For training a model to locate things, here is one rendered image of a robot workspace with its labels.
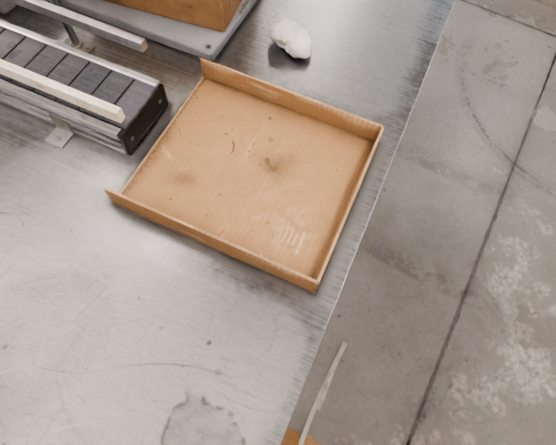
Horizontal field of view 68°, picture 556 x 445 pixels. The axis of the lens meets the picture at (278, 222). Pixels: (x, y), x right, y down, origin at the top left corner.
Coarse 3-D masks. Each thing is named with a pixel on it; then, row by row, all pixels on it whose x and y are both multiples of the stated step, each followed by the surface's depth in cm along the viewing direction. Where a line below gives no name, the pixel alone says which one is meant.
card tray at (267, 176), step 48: (192, 96) 65; (240, 96) 65; (288, 96) 62; (192, 144) 61; (240, 144) 61; (288, 144) 62; (336, 144) 62; (144, 192) 57; (192, 192) 58; (240, 192) 58; (288, 192) 58; (336, 192) 58; (240, 240) 55; (288, 240) 55; (336, 240) 51
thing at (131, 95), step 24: (0, 48) 61; (24, 48) 62; (48, 48) 62; (48, 72) 60; (72, 72) 60; (96, 72) 60; (120, 72) 60; (48, 96) 58; (96, 96) 58; (120, 96) 59; (144, 96) 59
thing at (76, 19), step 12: (12, 0) 55; (24, 0) 54; (36, 0) 54; (48, 12) 54; (60, 12) 54; (72, 12) 54; (72, 24) 54; (84, 24) 53; (96, 24) 53; (108, 36) 53; (120, 36) 52; (132, 36) 52; (132, 48) 53; (144, 48) 53
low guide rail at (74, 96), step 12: (0, 60) 56; (0, 72) 57; (12, 72) 55; (24, 72) 55; (36, 84) 55; (48, 84) 54; (60, 84) 54; (60, 96) 55; (72, 96) 54; (84, 96) 54; (84, 108) 55; (96, 108) 54; (108, 108) 53; (120, 108) 53; (120, 120) 54
